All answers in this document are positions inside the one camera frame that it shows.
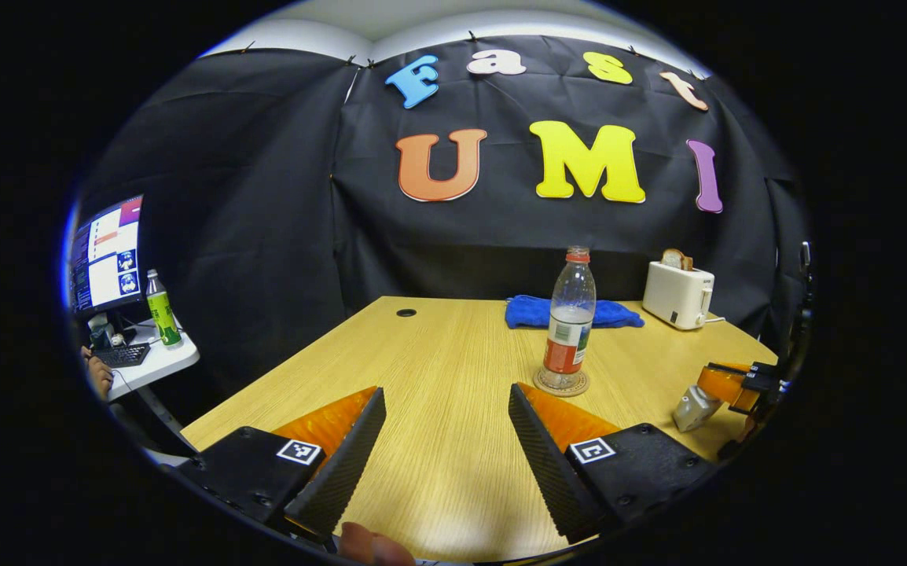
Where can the black keyboard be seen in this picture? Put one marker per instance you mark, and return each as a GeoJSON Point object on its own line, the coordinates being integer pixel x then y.
{"type": "Point", "coordinates": [122, 355]}

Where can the white toaster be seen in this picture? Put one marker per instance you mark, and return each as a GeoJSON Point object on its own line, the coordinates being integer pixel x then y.
{"type": "Point", "coordinates": [677, 295]}

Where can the clear plastic water bottle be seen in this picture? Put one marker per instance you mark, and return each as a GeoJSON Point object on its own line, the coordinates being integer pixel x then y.
{"type": "Point", "coordinates": [571, 314]}

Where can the computer monitor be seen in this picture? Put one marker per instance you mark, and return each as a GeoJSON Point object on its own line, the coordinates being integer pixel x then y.
{"type": "Point", "coordinates": [108, 255]}

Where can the white side table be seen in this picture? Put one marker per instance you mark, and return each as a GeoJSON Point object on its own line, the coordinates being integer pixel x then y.
{"type": "Point", "coordinates": [163, 365]}

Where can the blue towel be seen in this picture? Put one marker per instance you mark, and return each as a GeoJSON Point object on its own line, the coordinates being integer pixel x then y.
{"type": "Point", "coordinates": [528, 313]}

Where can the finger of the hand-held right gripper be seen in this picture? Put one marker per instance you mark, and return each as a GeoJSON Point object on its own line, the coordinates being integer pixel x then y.
{"type": "Point", "coordinates": [728, 384]}

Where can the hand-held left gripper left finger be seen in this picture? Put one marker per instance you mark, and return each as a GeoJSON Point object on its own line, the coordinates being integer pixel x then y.
{"type": "Point", "coordinates": [343, 468]}

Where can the round wooden coaster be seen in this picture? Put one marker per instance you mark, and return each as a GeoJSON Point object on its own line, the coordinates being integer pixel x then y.
{"type": "Point", "coordinates": [562, 387]}

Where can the white ceramic teacup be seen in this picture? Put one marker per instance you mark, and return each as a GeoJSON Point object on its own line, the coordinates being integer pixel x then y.
{"type": "Point", "coordinates": [689, 415]}

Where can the green drink bottle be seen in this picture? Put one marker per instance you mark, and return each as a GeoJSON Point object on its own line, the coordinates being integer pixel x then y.
{"type": "Point", "coordinates": [163, 314]}

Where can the toasted bread slice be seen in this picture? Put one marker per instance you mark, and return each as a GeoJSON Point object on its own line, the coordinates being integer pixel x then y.
{"type": "Point", "coordinates": [677, 259]}

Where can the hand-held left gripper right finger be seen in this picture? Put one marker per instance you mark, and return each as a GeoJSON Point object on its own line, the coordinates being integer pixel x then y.
{"type": "Point", "coordinates": [548, 468]}

